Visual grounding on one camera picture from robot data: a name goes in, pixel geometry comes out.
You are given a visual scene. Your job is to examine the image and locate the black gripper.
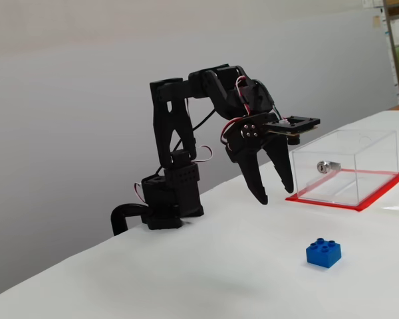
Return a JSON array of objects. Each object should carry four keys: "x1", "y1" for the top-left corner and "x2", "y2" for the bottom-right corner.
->
[{"x1": 225, "y1": 112, "x2": 295, "y2": 206}]

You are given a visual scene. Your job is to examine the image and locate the blue lego brick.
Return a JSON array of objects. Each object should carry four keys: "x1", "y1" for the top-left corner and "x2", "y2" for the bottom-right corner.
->
[{"x1": 305, "y1": 237, "x2": 342, "y2": 269}]

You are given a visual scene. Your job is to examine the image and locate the transparent plastic box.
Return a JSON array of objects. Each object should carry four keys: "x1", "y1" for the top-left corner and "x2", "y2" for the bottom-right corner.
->
[{"x1": 291, "y1": 128, "x2": 399, "y2": 205}]

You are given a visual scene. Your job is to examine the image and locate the silver lock cylinder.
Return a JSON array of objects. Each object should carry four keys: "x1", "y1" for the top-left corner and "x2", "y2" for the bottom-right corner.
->
[{"x1": 316, "y1": 160, "x2": 342, "y2": 175}]

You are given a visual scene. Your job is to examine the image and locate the black table clamp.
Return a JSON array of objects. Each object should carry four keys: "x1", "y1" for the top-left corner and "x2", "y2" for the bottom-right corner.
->
[{"x1": 110, "y1": 203, "x2": 151, "y2": 237}]

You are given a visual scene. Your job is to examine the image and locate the green white camera wire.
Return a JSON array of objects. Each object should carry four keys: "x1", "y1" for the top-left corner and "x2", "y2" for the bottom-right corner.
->
[{"x1": 271, "y1": 105, "x2": 289, "y2": 126}]

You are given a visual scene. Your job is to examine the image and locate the red white servo wire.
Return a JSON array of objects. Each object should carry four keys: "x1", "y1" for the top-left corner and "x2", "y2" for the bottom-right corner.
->
[
  {"x1": 220, "y1": 116, "x2": 245, "y2": 144},
  {"x1": 134, "y1": 181, "x2": 148, "y2": 204},
  {"x1": 235, "y1": 75, "x2": 252, "y2": 116},
  {"x1": 195, "y1": 144, "x2": 214, "y2": 164}
]

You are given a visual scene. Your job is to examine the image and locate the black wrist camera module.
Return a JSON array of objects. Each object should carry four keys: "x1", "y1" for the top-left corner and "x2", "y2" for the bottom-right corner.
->
[{"x1": 262, "y1": 114, "x2": 322, "y2": 146}]

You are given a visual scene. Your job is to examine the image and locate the black thin cable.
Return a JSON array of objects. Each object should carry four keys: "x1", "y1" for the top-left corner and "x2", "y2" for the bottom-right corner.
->
[{"x1": 154, "y1": 106, "x2": 217, "y2": 179}]

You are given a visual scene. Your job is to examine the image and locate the red tape frame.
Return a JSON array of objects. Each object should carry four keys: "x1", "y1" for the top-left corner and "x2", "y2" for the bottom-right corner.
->
[{"x1": 285, "y1": 167, "x2": 399, "y2": 213}]

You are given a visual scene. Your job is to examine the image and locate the metal shelf post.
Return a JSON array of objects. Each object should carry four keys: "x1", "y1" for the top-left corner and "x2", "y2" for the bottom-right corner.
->
[{"x1": 383, "y1": 0, "x2": 399, "y2": 104}]

